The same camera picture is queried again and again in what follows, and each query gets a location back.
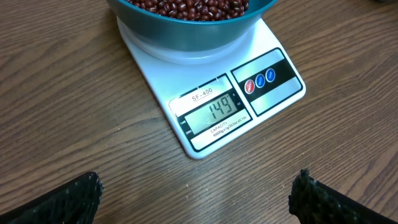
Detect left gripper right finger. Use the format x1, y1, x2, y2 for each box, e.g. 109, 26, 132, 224
288, 169, 395, 224

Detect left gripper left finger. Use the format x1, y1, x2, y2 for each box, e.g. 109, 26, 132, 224
1, 171, 104, 224

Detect white digital kitchen scale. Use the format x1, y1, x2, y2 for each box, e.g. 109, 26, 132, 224
118, 20, 307, 159

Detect teal blue bowl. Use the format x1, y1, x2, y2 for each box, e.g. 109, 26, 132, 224
108, 0, 275, 52

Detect red beans in bowl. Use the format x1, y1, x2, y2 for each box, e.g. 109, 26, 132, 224
126, 0, 249, 21

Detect clear plastic container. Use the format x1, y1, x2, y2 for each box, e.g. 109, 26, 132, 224
373, 0, 397, 4

